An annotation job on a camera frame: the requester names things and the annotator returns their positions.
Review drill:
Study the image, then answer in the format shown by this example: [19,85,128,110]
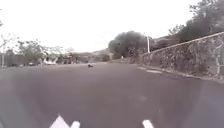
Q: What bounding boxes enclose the distant hill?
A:
[75,48,112,58]

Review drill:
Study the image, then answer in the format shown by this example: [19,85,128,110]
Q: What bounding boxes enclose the large dark tree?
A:
[107,30,155,61]

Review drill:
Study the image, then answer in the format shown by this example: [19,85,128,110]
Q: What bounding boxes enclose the grey asphalt road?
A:
[0,61,224,128]

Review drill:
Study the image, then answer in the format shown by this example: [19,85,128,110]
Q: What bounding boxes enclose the pale pole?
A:
[146,34,151,54]

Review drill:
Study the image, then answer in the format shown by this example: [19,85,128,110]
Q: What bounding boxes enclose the pale roadside verge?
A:
[137,65,224,84]

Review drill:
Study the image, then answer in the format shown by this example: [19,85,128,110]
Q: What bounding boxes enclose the robot's own part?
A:
[142,119,155,128]
[70,120,81,128]

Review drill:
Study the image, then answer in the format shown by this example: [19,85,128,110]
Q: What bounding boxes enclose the row of trees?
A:
[0,33,112,68]

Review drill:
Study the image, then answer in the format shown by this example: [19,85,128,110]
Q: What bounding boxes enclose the rough stone wall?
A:
[137,31,224,80]

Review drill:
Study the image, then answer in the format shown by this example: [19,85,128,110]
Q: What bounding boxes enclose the trees behind stone wall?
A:
[151,0,224,52]

